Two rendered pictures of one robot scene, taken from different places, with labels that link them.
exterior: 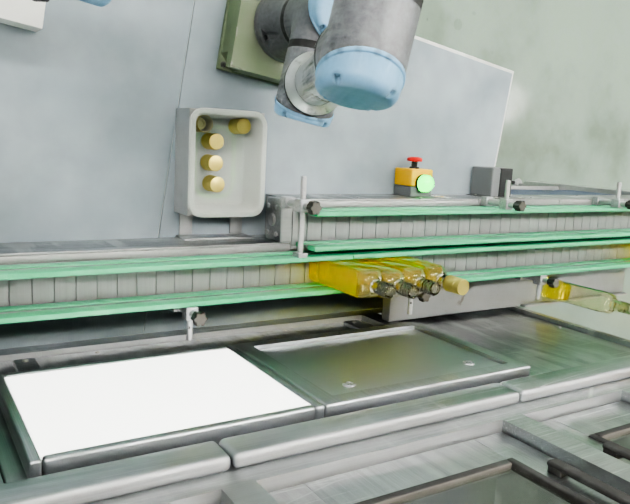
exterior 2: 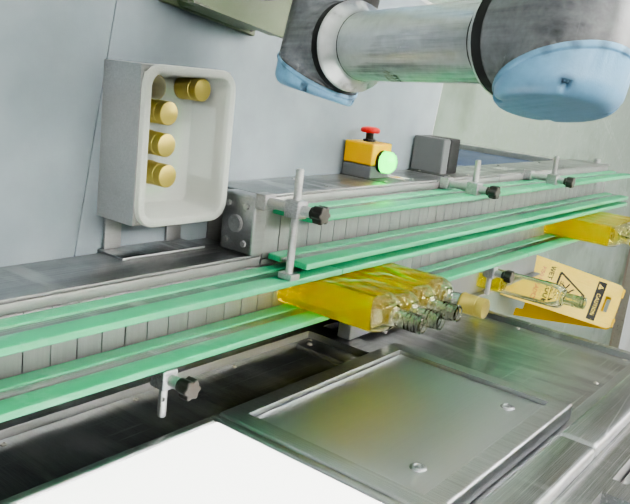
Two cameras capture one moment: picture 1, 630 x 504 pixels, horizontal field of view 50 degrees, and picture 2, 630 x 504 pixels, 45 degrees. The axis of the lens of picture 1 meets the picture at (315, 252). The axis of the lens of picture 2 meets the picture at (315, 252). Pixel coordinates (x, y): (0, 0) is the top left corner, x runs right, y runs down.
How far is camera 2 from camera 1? 0.53 m
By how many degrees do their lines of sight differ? 22
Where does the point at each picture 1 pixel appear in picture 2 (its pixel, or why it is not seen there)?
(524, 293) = (464, 285)
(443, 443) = not seen: outside the picture
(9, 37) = not seen: outside the picture
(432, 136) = (381, 98)
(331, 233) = (303, 237)
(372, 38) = (622, 30)
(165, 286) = (114, 337)
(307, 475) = not seen: outside the picture
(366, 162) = (317, 133)
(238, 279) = (201, 313)
